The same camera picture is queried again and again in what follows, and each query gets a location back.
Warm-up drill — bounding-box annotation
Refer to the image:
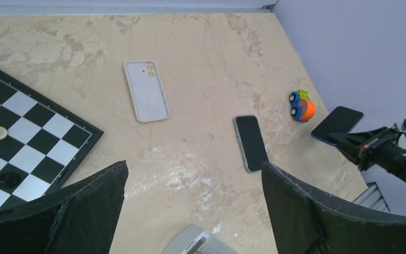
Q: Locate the grey tapered block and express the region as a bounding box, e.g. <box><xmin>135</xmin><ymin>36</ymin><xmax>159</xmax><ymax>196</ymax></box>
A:
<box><xmin>162</xmin><ymin>224</ymin><xmax>237</xmax><ymax>254</ymax></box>

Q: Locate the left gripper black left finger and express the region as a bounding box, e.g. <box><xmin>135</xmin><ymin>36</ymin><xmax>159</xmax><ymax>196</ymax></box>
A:
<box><xmin>0</xmin><ymin>161</ymin><xmax>128</xmax><ymax>253</ymax></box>

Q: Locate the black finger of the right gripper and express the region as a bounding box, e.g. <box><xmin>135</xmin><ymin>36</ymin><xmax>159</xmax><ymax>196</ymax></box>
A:
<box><xmin>329</xmin><ymin>127</ymin><xmax>391</xmax><ymax>163</ymax></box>

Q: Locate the blue smartphone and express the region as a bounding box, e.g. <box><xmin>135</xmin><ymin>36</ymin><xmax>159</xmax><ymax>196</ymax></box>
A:
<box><xmin>311</xmin><ymin>106</ymin><xmax>364</xmax><ymax>146</ymax></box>

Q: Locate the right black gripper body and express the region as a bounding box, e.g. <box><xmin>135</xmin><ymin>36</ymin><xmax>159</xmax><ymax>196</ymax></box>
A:
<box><xmin>355</xmin><ymin>128</ymin><xmax>399</xmax><ymax>172</ymax></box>

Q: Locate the black chess pawn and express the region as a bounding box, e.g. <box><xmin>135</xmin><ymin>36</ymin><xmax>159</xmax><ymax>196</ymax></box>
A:
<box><xmin>0</xmin><ymin>172</ymin><xmax>20</xmax><ymax>188</ymax></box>

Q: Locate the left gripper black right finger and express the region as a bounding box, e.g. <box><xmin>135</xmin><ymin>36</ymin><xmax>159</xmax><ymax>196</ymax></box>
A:
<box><xmin>261</xmin><ymin>162</ymin><xmax>406</xmax><ymax>253</ymax></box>

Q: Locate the black smartphone on table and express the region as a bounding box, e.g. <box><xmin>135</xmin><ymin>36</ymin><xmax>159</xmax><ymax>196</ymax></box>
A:
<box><xmin>234</xmin><ymin>115</ymin><xmax>269</xmax><ymax>173</ymax></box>

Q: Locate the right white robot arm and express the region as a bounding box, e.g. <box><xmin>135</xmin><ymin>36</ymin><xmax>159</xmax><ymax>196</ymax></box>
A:
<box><xmin>328</xmin><ymin>127</ymin><xmax>406</xmax><ymax>183</ymax></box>

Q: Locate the colourful toy car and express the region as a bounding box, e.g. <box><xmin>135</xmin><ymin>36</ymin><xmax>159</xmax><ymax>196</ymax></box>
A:
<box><xmin>289</xmin><ymin>89</ymin><xmax>316</xmax><ymax>122</ymax></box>

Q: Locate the white phone case with phone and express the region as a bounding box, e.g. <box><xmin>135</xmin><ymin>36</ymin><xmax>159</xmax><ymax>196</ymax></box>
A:
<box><xmin>124</xmin><ymin>60</ymin><xmax>170</xmax><ymax>123</ymax></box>

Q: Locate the black white chessboard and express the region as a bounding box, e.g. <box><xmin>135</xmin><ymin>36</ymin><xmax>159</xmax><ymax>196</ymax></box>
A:
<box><xmin>0</xmin><ymin>70</ymin><xmax>103</xmax><ymax>211</ymax></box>

